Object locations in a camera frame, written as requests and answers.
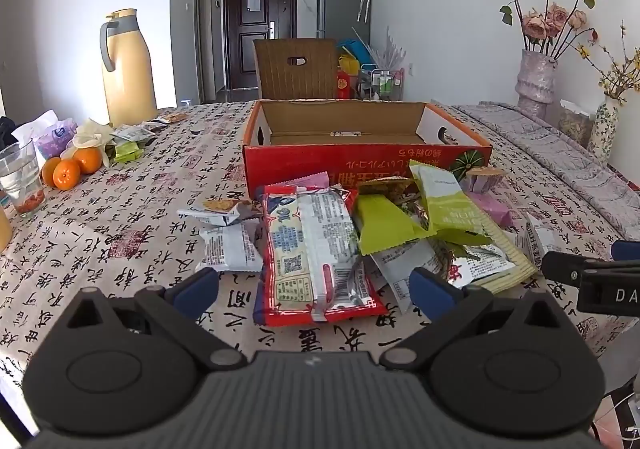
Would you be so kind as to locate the calligraphy print tablecloth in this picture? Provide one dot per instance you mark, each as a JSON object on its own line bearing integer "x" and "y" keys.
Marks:
{"x": 150, "y": 239}

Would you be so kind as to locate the large red-edged cracker packet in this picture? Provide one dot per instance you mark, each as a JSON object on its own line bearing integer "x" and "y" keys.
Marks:
{"x": 310, "y": 249}

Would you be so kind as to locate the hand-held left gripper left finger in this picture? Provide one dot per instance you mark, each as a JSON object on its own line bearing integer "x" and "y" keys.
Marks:
{"x": 196, "y": 293}

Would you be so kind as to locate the small red box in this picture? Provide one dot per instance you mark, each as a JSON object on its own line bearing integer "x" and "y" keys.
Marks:
{"x": 346, "y": 86}

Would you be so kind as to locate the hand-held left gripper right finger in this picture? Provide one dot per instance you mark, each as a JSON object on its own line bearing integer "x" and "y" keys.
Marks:
{"x": 431, "y": 293}

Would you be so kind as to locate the purple tissue pack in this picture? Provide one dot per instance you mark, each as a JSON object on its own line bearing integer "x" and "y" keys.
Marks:
{"x": 56, "y": 139}

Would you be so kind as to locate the yellow blossom branches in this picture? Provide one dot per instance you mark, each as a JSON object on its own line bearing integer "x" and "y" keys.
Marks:
{"x": 620, "y": 71}

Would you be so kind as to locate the floral print vase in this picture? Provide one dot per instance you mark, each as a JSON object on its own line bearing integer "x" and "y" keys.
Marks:
{"x": 603, "y": 129}

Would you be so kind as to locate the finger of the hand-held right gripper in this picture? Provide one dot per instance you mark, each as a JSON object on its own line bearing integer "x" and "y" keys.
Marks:
{"x": 561, "y": 268}
{"x": 627, "y": 250}

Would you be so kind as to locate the grey quilted cloth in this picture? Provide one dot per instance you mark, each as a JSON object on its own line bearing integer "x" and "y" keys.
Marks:
{"x": 560, "y": 154}

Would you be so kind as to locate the pink snack packet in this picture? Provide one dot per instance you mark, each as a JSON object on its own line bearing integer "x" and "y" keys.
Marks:
{"x": 492, "y": 211}

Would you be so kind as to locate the small green snack packet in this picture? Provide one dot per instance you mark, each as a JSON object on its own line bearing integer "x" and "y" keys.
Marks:
{"x": 129, "y": 151}

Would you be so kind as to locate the yellow plastic container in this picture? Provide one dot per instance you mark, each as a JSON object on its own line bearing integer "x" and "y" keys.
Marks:
{"x": 348, "y": 65}

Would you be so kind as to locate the white green print snack packet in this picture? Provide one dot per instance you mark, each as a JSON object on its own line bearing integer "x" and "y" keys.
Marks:
{"x": 132, "y": 133}

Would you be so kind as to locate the yellow thermos jug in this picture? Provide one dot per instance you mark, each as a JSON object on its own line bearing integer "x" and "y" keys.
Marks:
{"x": 131, "y": 74}

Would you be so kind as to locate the orange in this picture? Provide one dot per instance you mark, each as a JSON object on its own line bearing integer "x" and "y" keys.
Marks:
{"x": 48, "y": 171}
{"x": 67, "y": 175}
{"x": 88, "y": 160}

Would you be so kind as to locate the glass cup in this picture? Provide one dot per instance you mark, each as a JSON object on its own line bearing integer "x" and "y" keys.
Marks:
{"x": 21, "y": 179}

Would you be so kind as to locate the long light green snack packet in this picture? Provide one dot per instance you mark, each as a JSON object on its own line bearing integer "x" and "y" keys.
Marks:
{"x": 445, "y": 204}

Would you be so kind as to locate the white rubber glove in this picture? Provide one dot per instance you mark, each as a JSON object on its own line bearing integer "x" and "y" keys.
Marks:
{"x": 95, "y": 134}

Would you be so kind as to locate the dark brown door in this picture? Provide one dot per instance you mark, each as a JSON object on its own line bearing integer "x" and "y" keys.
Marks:
{"x": 257, "y": 29}

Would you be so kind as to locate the white red print snack packet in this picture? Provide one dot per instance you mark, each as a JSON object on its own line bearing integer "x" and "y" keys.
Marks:
{"x": 475, "y": 270}

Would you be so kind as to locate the white plastic bag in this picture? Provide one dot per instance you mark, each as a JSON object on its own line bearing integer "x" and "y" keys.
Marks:
{"x": 32, "y": 126}

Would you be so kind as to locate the bundle of white sticks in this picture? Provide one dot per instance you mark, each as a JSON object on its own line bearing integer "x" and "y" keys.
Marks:
{"x": 390, "y": 49}

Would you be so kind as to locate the yellow cup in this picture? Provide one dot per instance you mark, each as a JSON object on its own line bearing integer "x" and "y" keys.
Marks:
{"x": 4, "y": 229}

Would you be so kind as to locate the pink textured vase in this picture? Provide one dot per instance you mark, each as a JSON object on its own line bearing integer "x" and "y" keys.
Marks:
{"x": 536, "y": 79}

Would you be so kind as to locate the black bag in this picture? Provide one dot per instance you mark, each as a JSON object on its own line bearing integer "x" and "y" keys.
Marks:
{"x": 7, "y": 131}

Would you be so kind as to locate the red cardboard box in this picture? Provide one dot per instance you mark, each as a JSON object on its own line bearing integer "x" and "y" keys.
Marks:
{"x": 300, "y": 164}

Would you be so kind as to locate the clear jar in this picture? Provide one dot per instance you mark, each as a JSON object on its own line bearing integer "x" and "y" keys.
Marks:
{"x": 575, "y": 126}

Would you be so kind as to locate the pale purple frilled snack packet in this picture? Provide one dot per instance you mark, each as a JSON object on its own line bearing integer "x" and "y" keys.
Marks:
{"x": 484, "y": 179}

